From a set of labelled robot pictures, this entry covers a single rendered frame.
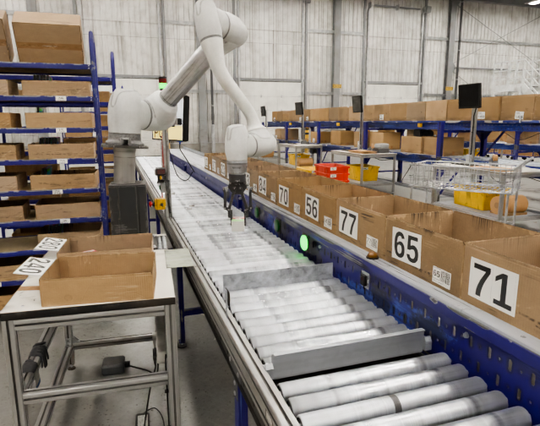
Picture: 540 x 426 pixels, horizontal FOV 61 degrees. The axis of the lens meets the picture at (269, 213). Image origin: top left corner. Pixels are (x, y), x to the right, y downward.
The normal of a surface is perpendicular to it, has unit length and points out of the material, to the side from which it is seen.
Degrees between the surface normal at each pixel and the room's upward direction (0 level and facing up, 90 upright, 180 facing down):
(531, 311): 91
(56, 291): 91
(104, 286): 91
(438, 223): 90
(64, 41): 123
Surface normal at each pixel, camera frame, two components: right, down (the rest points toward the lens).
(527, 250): 0.29, 0.18
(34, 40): 0.26, 0.69
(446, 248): -0.94, 0.07
